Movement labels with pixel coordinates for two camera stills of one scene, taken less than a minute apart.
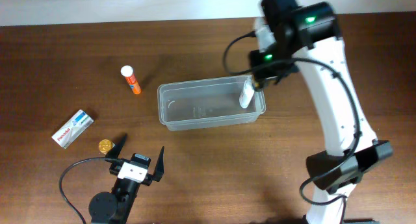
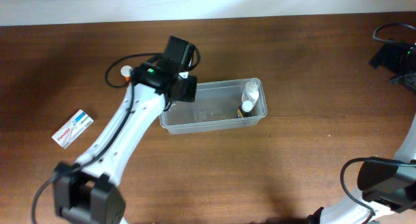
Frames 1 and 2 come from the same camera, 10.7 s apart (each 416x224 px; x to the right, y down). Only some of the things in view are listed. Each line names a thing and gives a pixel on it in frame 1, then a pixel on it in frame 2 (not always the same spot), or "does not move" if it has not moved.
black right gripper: [260, 84] -> [381, 58]
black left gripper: [151, 177] -> [187, 88]
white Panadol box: [71, 132] does not move
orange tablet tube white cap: [127, 72] does not move
